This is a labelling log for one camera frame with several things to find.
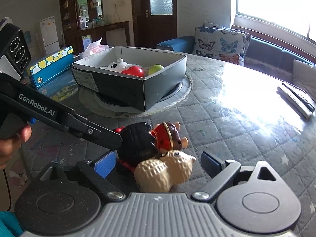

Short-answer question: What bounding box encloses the black haired doll toy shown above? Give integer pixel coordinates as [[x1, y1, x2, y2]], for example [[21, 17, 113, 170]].
[[114, 121, 159, 173]]

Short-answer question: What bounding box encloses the beige sheep toy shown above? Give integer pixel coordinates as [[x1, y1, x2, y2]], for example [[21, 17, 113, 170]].
[[134, 150, 196, 193]]

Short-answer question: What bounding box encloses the white plush rabbit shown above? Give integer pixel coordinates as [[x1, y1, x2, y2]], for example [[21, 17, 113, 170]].
[[100, 58, 127, 73]]

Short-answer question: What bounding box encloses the red round toy figure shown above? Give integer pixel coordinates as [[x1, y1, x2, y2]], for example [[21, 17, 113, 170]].
[[121, 65, 145, 78]]

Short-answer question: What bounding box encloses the green round toy figure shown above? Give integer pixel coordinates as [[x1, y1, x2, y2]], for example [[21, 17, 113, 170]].
[[148, 64, 165, 75]]

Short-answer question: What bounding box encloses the person's left hand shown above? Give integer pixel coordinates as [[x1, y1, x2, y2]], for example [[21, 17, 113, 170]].
[[0, 125, 32, 170]]

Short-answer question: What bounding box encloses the blue yellow patterned box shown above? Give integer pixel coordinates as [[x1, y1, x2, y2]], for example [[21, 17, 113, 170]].
[[27, 46, 74, 89]]

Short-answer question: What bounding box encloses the quilted grey table cover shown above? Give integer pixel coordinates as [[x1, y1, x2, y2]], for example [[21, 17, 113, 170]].
[[22, 52, 316, 235]]

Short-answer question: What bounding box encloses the brown hat pig toy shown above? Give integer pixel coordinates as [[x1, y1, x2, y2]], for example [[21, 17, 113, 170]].
[[150, 121, 189, 153]]

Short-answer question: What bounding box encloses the grey cardboard box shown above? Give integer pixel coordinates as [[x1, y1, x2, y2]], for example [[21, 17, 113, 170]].
[[71, 47, 187, 112]]

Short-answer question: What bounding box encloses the tissue pack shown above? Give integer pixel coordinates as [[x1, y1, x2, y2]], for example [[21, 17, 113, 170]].
[[79, 37, 110, 59]]

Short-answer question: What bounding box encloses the white refrigerator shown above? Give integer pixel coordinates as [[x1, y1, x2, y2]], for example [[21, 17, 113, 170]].
[[39, 16, 59, 54]]

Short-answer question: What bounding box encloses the dark wooden cabinet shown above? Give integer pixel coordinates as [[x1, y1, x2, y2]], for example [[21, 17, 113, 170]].
[[59, 0, 131, 54]]

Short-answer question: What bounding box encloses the white remote control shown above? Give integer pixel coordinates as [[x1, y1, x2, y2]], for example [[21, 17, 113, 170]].
[[277, 85, 313, 118]]

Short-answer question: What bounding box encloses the black remote control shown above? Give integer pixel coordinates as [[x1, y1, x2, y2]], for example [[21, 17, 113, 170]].
[[282, 82, 315, 112]]

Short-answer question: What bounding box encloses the blue sofa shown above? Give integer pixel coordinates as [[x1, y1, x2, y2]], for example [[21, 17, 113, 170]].
[[156, 36, 315, 83]]

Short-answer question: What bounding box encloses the white cushion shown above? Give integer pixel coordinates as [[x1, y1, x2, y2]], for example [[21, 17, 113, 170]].
[[293, 59, 316, 100]]

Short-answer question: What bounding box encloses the butterfly print pillow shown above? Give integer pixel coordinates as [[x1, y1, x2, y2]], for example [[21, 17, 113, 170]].
[[193, 26, 252, 66]]

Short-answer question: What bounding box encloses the dark wooden door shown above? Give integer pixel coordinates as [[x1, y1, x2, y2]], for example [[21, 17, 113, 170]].
[[131, 0, 177, 48]]

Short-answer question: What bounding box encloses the window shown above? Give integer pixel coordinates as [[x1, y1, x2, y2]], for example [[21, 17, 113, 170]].
[[237, 0, 315, 42]]

